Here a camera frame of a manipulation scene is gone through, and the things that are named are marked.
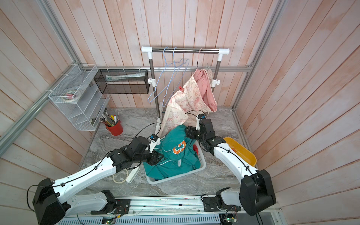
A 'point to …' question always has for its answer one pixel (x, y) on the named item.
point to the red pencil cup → (116, 130)
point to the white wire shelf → (85, 114)
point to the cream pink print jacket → (184, 105)
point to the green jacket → (179, 154)
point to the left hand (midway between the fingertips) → (159, 157)
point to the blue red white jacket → (195, 148)
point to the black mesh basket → (123, 81)
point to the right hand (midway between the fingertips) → (188, 128)
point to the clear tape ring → (120, 176)
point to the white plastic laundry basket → (202, 165)
